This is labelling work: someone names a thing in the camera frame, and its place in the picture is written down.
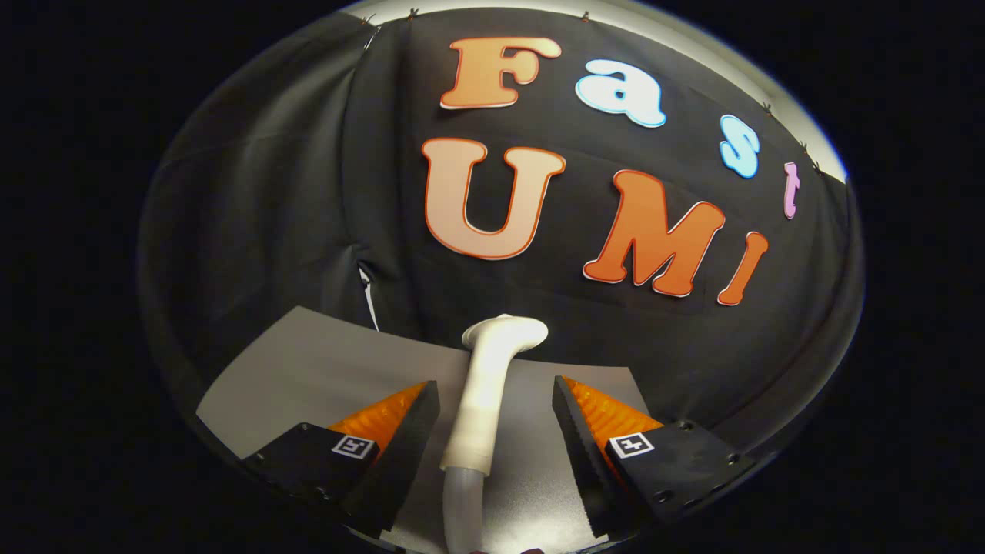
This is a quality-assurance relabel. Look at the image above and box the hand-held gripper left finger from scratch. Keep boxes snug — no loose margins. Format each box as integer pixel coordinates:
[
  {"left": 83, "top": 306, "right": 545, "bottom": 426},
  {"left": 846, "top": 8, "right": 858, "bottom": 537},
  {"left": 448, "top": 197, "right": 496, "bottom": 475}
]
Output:
[{"left": 242, "top": 380, "right": 441, "bottom": 539}]

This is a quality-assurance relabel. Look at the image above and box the grey drawer cabinet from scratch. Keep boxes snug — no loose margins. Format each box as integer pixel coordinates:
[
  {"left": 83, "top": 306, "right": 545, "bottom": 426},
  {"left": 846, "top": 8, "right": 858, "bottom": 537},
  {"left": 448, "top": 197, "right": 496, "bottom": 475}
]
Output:
[{"left": 196, "top": 306, "right": 651, "bottom": 554}]

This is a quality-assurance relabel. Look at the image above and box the black backdrop cloth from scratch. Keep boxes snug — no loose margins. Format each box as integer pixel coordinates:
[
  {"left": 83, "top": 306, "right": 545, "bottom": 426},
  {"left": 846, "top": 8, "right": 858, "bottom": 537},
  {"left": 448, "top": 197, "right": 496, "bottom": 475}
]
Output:
[{"left": 139, "top": 8, "right": 863, "bottom": 462}]

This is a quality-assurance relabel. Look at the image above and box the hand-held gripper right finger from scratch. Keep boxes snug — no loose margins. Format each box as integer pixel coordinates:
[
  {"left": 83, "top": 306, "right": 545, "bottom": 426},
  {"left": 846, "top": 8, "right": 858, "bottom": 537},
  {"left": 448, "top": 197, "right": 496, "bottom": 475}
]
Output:
[{"left": 553, "top": 375, "right": 759, "bottom": 539}]

